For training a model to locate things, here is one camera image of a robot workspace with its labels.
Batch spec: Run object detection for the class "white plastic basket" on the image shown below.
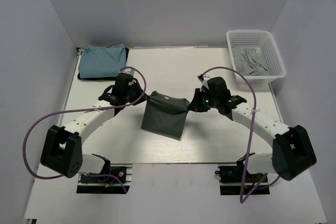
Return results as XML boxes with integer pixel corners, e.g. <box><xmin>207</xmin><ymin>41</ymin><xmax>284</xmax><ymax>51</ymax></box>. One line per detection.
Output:
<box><xmin>226</xmin><ymin>30</ymin><xmax>286</xmax><ymax>83</ymax></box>

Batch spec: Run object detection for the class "dark grey t-shirt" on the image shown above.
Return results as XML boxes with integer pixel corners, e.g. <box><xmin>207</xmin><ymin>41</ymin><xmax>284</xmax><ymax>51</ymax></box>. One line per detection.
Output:
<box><xmin>141</xmin><ymin>91</ymin><xmax>190</xmax><ymax>140</ymax></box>

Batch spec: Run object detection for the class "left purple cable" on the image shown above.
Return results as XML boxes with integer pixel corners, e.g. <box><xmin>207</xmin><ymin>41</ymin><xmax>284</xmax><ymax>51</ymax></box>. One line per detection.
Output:
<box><xmin>22</xmin><ymin>67</ymin><xmax>148</xmax><ymax>193</ymax></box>

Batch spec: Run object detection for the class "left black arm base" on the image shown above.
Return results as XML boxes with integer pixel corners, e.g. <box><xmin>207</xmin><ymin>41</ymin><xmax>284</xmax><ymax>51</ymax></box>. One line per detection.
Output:
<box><xmin>76</xmin><ymin>154</ymin><xmax>132</xmax><ymax>195</ymax></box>

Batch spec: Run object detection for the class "light grey t-shirt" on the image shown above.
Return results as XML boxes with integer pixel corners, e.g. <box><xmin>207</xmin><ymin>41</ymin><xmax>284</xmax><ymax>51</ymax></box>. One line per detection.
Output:
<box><xmin>232</xmin><ymin>46</ymin><xmax>269</xmax><ymax>76</ymax></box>

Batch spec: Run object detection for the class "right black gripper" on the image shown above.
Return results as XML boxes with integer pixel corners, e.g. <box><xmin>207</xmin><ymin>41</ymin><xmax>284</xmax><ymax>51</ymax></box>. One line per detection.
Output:
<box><xmin>188</xmin><ymin>88</ymin><xmax>219</xmax><ymax>112</ymax></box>

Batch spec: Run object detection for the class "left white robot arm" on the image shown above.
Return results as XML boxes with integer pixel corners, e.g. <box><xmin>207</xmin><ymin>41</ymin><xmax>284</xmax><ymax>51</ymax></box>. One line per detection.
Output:
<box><xmin>40</xmin><ymin>72</ymin><xmax>145</xmax><ymax>182</ymax></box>

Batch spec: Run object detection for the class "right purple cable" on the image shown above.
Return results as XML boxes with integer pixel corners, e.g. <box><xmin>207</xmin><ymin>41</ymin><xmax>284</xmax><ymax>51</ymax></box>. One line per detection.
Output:
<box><xmin>198</xmin><ymin>67</ymin><xmax>280</xmax><ymax>204</ymax></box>

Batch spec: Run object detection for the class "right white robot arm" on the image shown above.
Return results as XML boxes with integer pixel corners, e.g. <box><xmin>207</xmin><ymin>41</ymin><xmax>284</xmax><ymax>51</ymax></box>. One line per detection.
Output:
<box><xmin>187</xmin><ymin>76</ymin><xmax>317</xmax><ymax>182</ymax></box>

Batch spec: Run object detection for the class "folded light blue t-shirt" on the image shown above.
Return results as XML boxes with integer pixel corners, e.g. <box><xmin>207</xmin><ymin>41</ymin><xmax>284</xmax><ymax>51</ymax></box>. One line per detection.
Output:
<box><xmin>78</xmin><ymin>44</ymin><xmax>127</xmax><ymax>78</ymax></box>

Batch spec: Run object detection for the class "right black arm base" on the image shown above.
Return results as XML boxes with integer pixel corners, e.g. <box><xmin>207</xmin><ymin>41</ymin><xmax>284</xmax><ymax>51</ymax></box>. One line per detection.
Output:
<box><xmin>215</xmin><ymin>163</ymin><xmax>270</xmax><ymax>196</ymax></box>

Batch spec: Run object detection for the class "purple cable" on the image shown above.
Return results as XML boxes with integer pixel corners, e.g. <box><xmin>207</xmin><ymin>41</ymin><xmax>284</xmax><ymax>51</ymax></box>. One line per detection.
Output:
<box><xmin>198</xmin><ymin>67</ymin><xmax>280</xmax><ymax>204</ymax></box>
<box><xmin>22</xmin><ymin>67</ymin><xmax>148</xmax><ymax>193</ymax></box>

